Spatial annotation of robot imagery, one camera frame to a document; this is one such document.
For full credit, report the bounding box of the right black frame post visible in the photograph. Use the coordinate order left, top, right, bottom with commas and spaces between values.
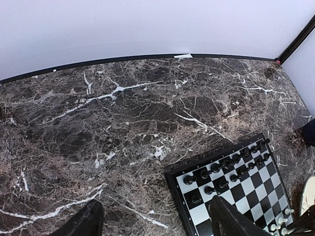
275, 16, 315, 65

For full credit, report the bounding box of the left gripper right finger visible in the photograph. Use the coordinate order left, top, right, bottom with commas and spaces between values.
208, 196, 271, 236

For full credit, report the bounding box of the black grey chessboard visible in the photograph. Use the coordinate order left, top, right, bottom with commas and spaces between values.
164, 134, 293, 236

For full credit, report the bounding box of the dark blue mug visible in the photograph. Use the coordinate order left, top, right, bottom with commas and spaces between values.
297, 119, 315, 147

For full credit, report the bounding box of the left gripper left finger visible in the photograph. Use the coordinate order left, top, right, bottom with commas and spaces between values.
50, 200, 104, 236

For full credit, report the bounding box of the cream plate with bird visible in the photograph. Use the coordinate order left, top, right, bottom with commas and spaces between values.
299, 176, 315, 216

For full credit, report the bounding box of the white chess pawn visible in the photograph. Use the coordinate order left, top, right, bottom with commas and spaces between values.
277, 217, 288, 225
284, 208, 294, 215

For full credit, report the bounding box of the white chess knight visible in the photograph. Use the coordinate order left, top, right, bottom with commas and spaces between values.
269, 224, 281, 232

